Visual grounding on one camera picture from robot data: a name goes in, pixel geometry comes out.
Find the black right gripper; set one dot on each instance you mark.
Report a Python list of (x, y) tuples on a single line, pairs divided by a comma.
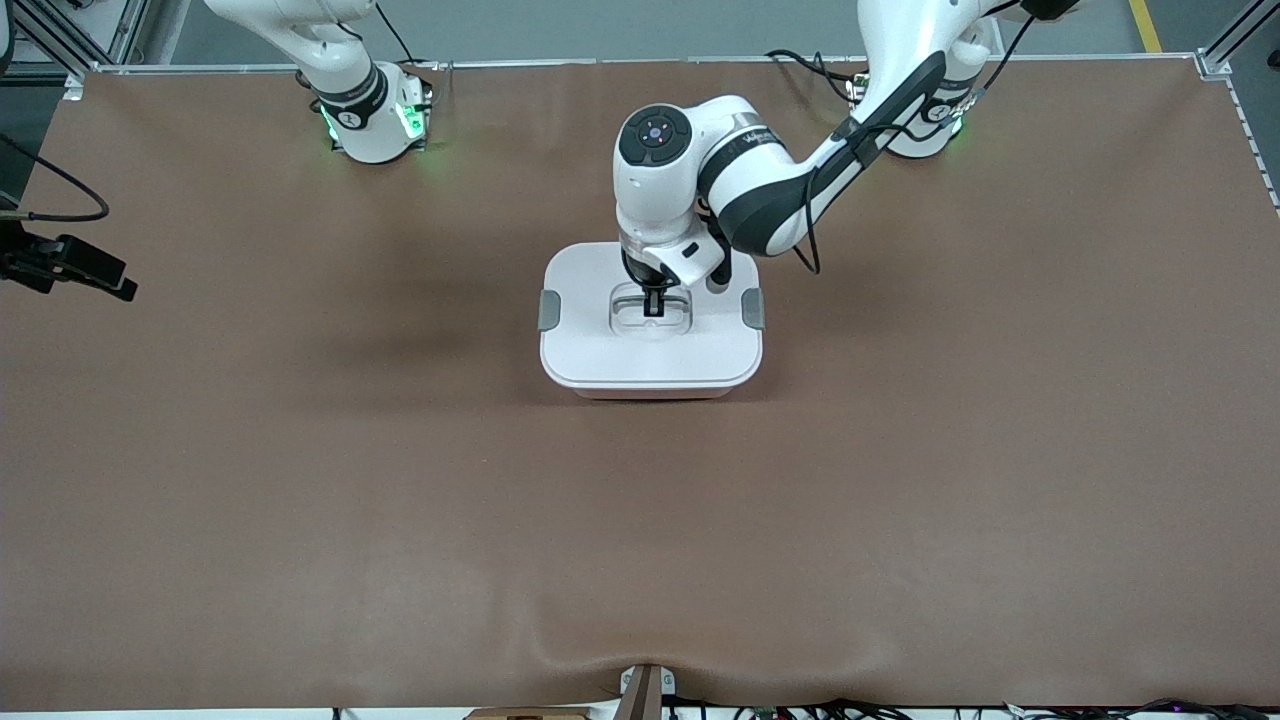
[(28, 262)]

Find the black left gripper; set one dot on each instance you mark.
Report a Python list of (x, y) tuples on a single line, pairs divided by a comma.
[(640, 270)]

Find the white box lid grey latches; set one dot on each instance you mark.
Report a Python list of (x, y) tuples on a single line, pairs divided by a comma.
[(600, 360)]

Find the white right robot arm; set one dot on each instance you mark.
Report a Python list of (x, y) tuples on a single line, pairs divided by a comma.
[(350, 90)]

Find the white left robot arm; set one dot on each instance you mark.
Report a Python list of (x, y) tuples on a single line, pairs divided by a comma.
[(660, 200)]

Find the pink plastic box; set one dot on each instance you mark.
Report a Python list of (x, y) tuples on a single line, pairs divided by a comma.
[(650, 395)]

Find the brown table mat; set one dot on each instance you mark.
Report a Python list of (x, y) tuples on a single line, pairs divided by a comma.
[(640, 550)]

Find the silver table edge rail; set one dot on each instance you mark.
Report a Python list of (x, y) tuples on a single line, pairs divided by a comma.
[(600, 62)]

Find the aluminium frame profile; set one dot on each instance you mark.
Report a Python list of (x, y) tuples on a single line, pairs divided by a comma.
[(1240, 30), (125, 30)]

